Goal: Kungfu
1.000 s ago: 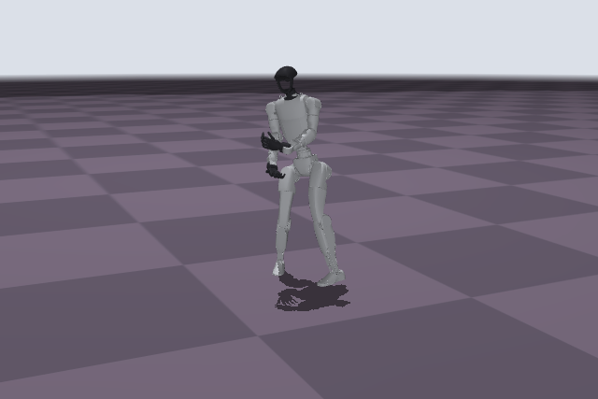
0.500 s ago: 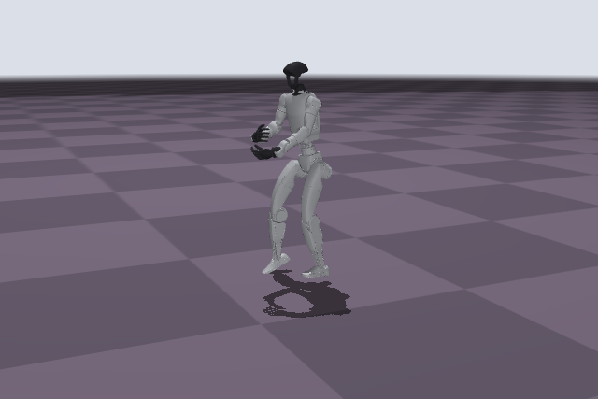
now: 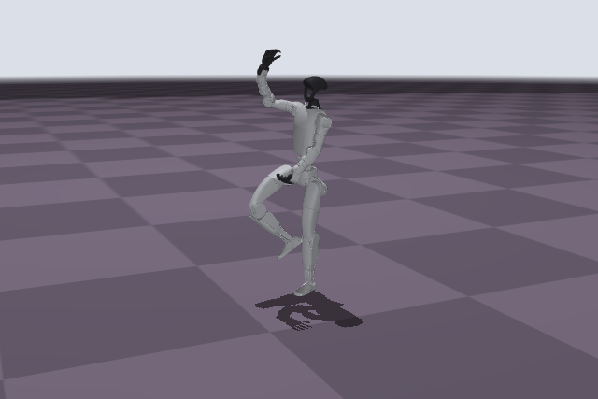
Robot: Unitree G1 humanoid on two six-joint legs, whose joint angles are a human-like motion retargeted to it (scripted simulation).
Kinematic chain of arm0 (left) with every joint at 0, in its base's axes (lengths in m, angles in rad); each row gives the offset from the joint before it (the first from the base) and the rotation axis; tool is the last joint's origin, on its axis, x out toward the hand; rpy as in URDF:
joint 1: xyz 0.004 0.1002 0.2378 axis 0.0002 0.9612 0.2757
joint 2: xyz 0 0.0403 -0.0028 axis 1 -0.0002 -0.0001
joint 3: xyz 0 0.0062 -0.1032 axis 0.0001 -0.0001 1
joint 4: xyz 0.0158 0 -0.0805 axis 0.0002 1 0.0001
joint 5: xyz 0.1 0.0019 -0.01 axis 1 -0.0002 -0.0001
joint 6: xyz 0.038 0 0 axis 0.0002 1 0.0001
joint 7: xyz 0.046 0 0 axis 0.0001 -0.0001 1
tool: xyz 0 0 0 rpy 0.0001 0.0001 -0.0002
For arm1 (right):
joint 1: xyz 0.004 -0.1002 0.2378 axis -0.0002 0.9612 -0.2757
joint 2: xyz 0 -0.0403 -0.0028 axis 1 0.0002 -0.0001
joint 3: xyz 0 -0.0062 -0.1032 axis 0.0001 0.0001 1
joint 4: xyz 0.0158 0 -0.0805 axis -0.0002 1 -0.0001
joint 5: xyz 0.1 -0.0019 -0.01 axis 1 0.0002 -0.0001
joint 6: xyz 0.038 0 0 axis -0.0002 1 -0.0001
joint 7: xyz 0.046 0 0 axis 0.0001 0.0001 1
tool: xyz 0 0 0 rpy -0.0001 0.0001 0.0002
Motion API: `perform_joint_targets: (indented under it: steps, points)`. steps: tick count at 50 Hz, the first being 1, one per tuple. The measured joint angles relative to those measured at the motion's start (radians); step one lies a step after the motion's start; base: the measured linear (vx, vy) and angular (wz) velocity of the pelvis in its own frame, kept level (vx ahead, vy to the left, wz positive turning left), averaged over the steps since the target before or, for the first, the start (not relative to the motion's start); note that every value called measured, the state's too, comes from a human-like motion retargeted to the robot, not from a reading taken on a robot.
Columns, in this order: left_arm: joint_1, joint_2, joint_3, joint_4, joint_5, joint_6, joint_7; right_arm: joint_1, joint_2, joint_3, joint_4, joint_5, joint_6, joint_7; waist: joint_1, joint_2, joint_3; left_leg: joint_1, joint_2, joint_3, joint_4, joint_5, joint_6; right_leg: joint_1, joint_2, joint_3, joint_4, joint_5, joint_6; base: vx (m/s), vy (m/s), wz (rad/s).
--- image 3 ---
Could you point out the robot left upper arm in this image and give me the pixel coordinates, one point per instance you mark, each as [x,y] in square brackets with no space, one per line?
[323,124]

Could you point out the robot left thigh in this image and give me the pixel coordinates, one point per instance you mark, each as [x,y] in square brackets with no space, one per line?
[311,207]

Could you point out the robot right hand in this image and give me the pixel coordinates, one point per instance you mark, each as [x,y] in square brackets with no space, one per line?
[267,59]

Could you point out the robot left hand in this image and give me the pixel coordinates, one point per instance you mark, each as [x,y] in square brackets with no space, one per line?
[285,179]

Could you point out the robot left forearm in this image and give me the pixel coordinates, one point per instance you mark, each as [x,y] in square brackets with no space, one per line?
[304,163]

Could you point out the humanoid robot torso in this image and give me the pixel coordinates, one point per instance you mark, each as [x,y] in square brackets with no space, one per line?
[304,128]

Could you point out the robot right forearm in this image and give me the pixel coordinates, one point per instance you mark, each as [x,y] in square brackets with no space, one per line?
[262,84]

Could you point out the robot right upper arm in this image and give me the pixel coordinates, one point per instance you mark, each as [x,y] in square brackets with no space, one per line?
[284,105]

